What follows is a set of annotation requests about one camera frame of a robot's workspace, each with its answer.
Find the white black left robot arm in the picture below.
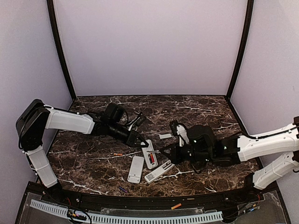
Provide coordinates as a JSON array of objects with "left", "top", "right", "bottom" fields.
[{"left": 15, "top": 99, "right": 149, "bottom": 203}]

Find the red battery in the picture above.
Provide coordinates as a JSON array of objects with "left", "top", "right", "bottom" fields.
[{"left": 149, "top": 154, "right": 155, "bottom": 164}]

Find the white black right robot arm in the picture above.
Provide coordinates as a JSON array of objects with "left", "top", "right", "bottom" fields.
[{"left": 159, "top": 117, "right": 299, "bottom": 203}]

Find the white remote control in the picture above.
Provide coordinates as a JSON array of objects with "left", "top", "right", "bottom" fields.
[
  {"left": 142, "top": 140, "right": 158, "bottom": 169},
  {"left": 144, "top": 160, "right": 175, "bottom": 183},
  {"left": 127, "top": 156, "right": 144, "bottom": 183}
]

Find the white slotted cable duct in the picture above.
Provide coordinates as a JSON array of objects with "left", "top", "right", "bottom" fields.
[{"left": 30, "top": 199, "right": 223, "bottom": 224}]

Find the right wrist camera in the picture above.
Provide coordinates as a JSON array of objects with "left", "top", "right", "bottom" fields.
[{"left": 170, "top": 120, "right": 189, "bottom": 147}]

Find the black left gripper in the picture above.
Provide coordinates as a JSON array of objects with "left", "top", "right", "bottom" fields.
[{"left": 108, "top": 121, "right": 149, "bottom": 148}]

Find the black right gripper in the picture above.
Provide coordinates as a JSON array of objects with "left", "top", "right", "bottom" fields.
[{"left": 161, "top": 141, "right": 214, "bottom": 164}]

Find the clear handled screwdriver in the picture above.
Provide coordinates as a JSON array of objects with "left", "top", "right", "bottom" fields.
[{"left": 147, "top": 150, "right": 161, "bottom": 154}]

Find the black front rail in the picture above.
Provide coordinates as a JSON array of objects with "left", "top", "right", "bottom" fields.
[{"left": 28, "top": 183, "right": 285, "bottom": 214}]

